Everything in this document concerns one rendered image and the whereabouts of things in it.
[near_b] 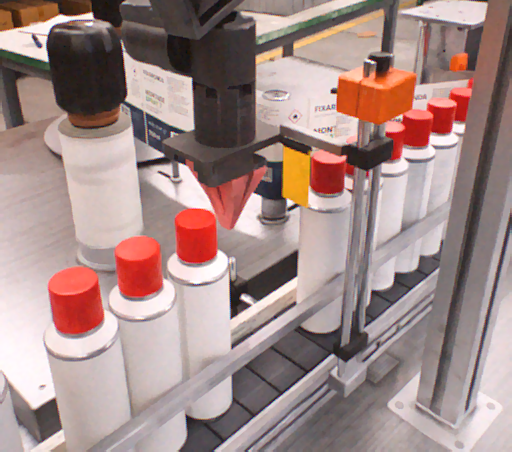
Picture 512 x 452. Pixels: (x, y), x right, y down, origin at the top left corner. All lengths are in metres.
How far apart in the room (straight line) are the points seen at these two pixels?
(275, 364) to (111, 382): 0.23
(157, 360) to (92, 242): 0.31
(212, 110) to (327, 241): 0.18
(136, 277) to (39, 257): 0.40
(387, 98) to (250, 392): 0.32
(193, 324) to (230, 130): 0.17
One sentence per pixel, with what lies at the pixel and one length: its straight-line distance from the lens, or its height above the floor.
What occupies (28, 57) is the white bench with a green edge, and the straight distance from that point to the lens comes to 2.06.
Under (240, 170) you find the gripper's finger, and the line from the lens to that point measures 0.54.
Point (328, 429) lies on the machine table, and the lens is 0.66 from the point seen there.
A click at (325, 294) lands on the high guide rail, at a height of 0.96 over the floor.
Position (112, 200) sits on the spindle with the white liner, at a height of 0.98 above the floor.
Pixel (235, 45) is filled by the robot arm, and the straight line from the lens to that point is 0.51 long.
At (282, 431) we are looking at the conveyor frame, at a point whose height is 0.84.
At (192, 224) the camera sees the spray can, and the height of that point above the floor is 1.08.
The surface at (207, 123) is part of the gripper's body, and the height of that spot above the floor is 1.13.
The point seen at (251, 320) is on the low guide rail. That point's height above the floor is 0.91.
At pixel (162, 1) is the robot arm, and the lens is 0.48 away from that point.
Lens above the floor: 1.33
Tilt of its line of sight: 29 degrees down
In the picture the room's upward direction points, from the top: straight up
